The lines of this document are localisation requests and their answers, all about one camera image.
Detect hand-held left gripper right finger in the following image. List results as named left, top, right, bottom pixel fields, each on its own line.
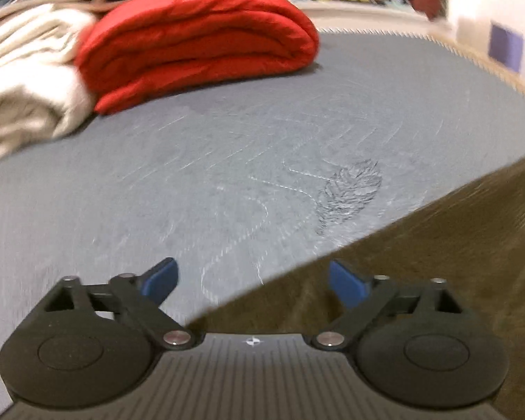
left=310, top=259, right=470, bottom=351

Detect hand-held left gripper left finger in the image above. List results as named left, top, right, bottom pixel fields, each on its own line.
left=37, top=257, right=196, bottom=351

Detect olive green ribbed pants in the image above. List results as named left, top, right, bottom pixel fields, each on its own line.
left=188, top=151, right=525, bottom=420

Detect grey quilted mattress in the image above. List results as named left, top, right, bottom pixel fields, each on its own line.
left=0, top=28, right=525, bottom=420

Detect red folded blanket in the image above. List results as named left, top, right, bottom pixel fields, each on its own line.
left=74, top=0, right=321, bottom=116

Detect cream folded blanket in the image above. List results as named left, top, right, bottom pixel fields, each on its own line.
left=0, top=3, right=99, bottom=165

